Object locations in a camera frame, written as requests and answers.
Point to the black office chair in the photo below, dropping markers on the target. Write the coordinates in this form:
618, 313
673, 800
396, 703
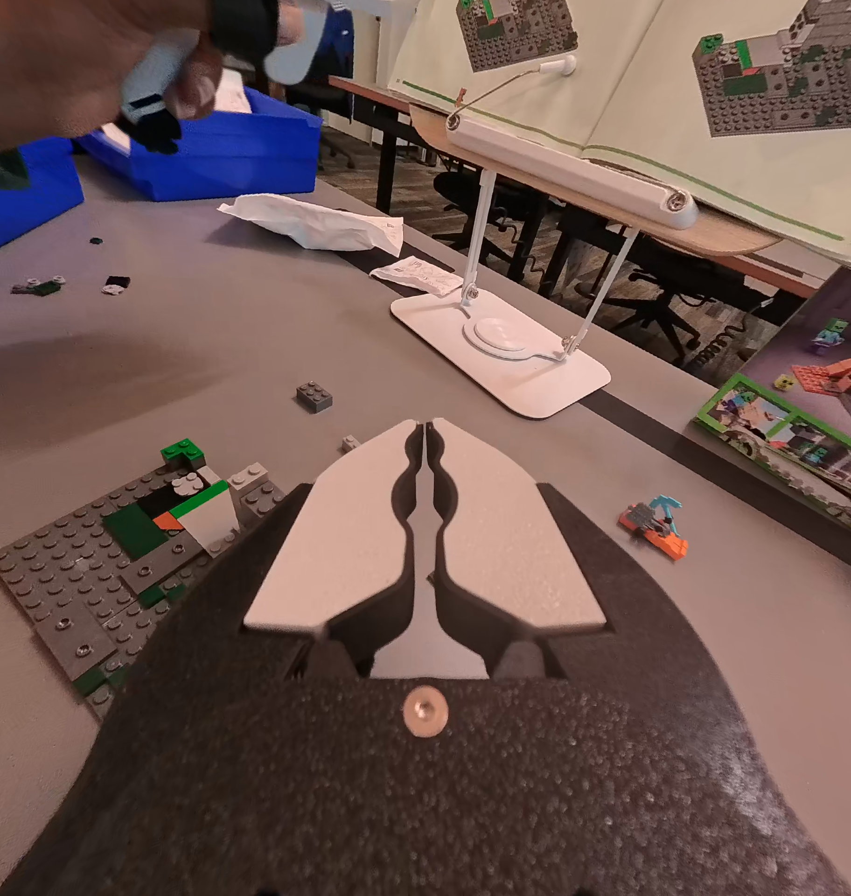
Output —
649, 301
495, 217

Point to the numbered white paper bag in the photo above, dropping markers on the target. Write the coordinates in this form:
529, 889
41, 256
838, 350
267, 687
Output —
313, 224

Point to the orange brick figure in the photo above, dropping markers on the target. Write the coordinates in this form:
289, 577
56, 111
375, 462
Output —
653, 528

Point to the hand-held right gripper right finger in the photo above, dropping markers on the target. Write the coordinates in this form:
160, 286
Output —
516, 553

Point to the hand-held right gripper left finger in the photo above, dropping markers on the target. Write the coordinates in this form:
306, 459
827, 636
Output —
327, 553

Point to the tiny light grey brick piece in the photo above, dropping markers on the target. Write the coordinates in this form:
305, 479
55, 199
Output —
350, 442

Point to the small grey green brick piece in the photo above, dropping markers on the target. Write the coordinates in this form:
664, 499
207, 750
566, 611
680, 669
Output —
40, 285

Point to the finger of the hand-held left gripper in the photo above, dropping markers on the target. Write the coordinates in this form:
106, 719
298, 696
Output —
376, 5

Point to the white wooden book stand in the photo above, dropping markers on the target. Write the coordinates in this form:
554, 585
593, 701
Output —
509, 357

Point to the small grey square brick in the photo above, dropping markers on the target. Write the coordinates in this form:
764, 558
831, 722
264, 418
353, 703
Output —
313, 397

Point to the white printed paper sheet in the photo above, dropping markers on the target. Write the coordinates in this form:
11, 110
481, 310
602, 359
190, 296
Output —
418, 275

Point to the blue plastic bin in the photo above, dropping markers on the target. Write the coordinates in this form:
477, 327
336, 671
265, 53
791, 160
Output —
243, 154
19, 196

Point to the person's left hand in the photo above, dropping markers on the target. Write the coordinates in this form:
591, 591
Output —
61, 63

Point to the grey table with brown edge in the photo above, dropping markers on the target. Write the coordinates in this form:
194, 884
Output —
782, 273

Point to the green toy set box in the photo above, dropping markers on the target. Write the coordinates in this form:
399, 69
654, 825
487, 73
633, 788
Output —
803, 420

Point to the building instruction booklet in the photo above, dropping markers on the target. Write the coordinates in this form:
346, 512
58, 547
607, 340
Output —
677, 105

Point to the grey brick model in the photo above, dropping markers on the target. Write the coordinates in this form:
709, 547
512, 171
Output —
68, 574

